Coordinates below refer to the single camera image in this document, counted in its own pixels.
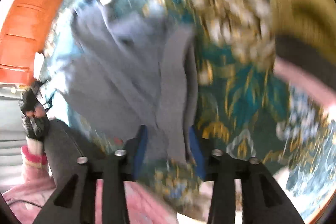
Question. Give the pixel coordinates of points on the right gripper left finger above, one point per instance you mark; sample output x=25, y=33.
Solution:
x=75, y=200

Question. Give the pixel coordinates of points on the pink sleeved left forearm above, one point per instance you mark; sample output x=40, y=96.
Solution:
x=29, y=195

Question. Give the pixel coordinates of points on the blue floral bed blanket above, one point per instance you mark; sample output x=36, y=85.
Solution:
x=242, y=106

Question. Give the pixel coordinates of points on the orange wooden headboard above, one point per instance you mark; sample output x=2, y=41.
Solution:
x=23, y=34

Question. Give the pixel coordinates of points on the pink fleece garment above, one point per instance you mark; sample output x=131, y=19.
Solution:
x=296, y=76

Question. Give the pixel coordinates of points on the grey fleece sweatshirt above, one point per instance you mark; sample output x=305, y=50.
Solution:
x=132, y=71

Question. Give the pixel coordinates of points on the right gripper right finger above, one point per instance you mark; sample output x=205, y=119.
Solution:
x=263, y=200

